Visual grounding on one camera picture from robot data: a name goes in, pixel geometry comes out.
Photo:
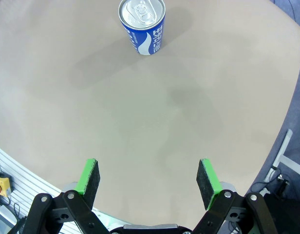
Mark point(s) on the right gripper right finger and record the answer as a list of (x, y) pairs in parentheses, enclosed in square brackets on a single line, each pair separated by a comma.
[(228, 212)]

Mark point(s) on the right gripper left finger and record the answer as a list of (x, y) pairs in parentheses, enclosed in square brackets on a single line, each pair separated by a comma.
[(84, 207)]

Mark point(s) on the blue drink can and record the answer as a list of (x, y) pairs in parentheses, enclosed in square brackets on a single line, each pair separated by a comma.
[(145, 36)]

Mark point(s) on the yellow emergency stop button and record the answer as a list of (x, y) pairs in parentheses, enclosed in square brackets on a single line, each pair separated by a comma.
[(1, 182)]

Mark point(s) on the aluminium table frame rail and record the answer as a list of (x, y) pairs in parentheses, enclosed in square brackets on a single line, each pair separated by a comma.
[(23, 175)]

